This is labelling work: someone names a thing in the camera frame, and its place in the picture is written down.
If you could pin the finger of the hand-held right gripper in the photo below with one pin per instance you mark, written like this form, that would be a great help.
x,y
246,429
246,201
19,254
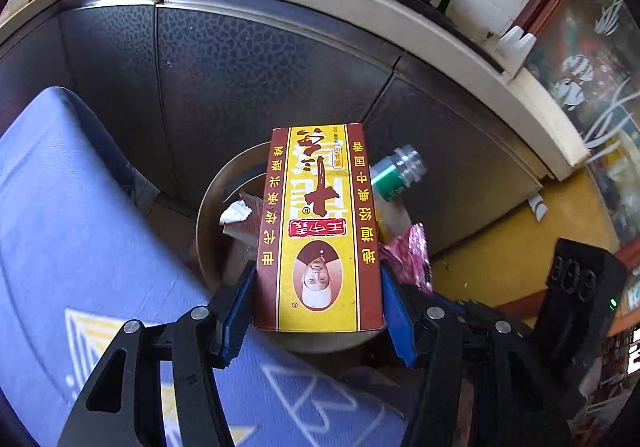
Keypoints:
x,y
482,309

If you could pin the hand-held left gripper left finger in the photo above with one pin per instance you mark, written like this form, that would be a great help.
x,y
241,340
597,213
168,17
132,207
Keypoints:
x,y
237,322

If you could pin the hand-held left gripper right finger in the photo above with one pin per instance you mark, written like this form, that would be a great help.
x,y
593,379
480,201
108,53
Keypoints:
x,y
397,317

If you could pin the round tan waste bin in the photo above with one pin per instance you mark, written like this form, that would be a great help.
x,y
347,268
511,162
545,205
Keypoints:
x,y
220,247

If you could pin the white tissue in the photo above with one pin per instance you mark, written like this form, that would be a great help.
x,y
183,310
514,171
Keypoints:
x,y
235,214

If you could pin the yellow brown printed box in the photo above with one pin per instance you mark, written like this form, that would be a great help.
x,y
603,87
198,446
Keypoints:
x,y
320,227

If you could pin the clear bottle with green label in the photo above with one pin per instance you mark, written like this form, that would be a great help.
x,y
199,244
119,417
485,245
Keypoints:
x,y
395,174

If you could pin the pink foil wrapper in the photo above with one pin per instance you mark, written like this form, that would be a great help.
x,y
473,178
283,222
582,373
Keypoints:
x,y
415,252

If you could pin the blue printed tablecloth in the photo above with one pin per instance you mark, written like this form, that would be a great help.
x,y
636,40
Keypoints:
x,y
100,227

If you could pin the glass door with fish print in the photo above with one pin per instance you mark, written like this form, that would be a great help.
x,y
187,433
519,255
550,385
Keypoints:
x,y
590,92

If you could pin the grey kitchen cabinets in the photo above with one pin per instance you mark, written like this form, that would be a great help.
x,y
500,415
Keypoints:
x,y
250,77

